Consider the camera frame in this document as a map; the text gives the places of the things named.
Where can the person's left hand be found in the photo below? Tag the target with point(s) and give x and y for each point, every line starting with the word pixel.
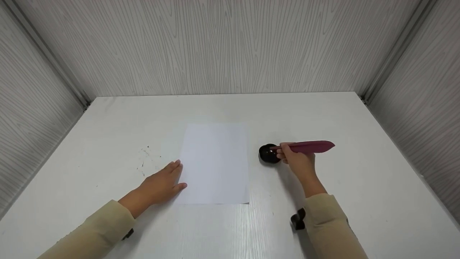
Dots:
pixel 161 183

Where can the person's right hand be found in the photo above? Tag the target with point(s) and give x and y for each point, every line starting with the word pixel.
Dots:
pixel 300 163

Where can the person's right fingers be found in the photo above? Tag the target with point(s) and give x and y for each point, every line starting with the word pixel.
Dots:
pixel 285 153

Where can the person's left fingers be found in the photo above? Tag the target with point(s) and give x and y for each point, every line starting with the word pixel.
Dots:
pixel 174 169

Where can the person's left thumb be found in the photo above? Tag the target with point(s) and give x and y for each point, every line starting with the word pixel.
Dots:
pixel 180 186

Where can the dark red feather quill pen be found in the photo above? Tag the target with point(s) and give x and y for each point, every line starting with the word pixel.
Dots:
pixel 316 146

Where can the person's right forearm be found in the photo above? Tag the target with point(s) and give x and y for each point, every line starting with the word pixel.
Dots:
pixel 330 226

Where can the person's left forearm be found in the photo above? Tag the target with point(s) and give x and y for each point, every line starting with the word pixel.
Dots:
pixel 104 226

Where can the black round ink pot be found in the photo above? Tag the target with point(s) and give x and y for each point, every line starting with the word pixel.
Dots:
pixel 267 154

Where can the white paper sheet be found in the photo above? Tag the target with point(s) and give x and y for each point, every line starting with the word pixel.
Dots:
pixel 215 162

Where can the black wrist band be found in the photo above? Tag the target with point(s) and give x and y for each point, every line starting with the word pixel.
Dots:
pixel 127 234
pixel 298 219

